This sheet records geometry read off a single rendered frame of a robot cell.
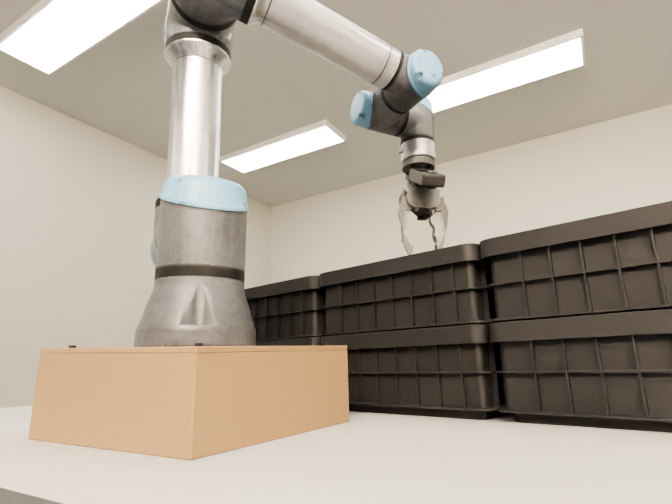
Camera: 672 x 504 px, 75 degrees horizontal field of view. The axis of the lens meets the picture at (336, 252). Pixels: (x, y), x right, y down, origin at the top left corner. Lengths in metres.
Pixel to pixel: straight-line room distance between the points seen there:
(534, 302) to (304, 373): 0.29
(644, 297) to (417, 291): 0.28
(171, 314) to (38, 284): 3.31
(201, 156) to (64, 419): 0.43
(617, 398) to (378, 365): 0.31
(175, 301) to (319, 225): 4.70
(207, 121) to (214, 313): 0.37
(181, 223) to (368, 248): 4.28
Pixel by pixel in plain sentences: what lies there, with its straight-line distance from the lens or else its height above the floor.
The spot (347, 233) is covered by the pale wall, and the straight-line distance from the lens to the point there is 4.98.
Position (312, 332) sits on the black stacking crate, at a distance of 0.79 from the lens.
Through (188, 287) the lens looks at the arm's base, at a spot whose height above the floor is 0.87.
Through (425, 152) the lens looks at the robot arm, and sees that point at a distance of 0.98.
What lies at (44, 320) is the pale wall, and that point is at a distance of 3.84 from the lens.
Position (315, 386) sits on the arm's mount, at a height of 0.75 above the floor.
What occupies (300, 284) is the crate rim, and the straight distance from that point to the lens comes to 0.81.
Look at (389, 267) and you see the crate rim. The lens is 0.68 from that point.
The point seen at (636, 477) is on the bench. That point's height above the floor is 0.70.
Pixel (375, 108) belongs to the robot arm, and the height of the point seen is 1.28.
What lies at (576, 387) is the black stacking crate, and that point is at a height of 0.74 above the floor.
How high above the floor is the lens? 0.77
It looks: 14 degrees up
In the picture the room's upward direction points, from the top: 1 degrees counter-clockwise
